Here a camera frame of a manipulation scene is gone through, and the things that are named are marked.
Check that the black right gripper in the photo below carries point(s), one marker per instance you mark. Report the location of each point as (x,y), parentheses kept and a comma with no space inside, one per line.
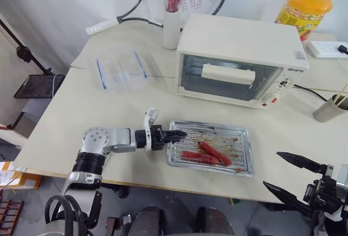
(324,192)

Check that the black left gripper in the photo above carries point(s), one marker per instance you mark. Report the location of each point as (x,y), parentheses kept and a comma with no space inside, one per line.
(157,139)

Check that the silver metal baking tray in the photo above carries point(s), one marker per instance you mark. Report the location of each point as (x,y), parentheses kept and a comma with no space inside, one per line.
(217,135)

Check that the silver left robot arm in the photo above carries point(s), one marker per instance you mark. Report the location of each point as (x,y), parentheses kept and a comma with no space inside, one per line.
(119,139)

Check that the short red sausage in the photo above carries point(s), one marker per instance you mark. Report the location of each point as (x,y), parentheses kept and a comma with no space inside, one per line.
(198,156)

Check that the long red sausage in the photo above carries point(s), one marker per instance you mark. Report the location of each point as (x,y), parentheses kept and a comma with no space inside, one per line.
(214,151)

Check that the cream white toaster oven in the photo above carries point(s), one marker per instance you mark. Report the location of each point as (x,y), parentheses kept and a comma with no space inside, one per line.
(236,37)

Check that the metal chopstick cup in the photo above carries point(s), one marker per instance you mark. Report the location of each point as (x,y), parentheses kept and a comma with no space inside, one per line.
(326,112)

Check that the clear plastic container blue clips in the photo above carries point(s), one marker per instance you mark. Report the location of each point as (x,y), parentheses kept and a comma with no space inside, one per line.
(122,70)

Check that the dark rounded shape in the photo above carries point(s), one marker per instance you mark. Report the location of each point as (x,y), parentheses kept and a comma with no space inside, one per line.
(214,223)
(148,222)

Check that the wooden chopstick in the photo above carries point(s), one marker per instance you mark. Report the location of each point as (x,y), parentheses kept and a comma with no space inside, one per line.
(342,92)
(323,90)

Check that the white cylindrical vase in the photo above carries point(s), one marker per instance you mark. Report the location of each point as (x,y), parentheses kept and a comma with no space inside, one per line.
(171,32)

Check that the black racket white grip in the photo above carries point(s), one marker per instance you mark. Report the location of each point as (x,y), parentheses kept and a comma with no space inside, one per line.
(100,27)

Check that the white power strip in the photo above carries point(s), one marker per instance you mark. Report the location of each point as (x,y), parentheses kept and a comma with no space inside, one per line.
(323,49)

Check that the black power plug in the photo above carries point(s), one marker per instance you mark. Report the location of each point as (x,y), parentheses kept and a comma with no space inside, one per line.
(343,49)

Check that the black stand plate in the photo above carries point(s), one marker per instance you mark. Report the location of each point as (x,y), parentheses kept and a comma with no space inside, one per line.
(38,86)

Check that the yellow jar orange lid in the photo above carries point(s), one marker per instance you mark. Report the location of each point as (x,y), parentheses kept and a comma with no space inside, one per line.
(304,10)

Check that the black stand pole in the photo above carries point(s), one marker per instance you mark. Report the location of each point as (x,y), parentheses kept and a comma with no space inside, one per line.
(24,52)

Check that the red slatted rack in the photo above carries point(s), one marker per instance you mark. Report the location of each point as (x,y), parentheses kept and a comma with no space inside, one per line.
(9,217)

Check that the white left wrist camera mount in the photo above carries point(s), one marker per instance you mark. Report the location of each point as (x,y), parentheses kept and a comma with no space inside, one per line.
(148,120)

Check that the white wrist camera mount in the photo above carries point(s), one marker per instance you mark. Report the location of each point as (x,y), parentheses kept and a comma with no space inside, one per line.
(343,177)
(148,120)

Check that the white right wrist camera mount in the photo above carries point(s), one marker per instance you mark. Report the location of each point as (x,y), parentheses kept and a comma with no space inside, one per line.
(343,177)

